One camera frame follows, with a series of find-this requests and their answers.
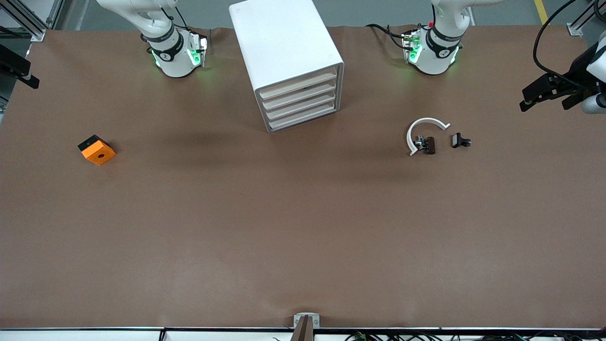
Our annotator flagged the dark brown contact block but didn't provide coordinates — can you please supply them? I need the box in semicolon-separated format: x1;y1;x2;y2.
414;135;437;155

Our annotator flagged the black arm base cable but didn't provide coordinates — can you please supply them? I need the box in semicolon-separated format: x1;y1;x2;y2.
365;24;409;50

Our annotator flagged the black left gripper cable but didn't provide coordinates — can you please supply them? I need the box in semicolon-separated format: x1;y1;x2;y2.
533;0;606;90

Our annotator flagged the white curved plastic arc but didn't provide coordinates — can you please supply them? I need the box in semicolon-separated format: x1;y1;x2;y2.
407;117;451;157

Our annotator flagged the orange black box with hole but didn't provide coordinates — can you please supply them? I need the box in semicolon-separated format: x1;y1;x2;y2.
78;135;116;166

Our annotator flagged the small metal table bracket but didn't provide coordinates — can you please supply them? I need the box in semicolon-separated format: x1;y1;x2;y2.
294;313;321;329

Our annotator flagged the aluminium frame profile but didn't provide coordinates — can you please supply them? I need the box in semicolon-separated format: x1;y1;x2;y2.
567;0;606;37
0;0;64;42

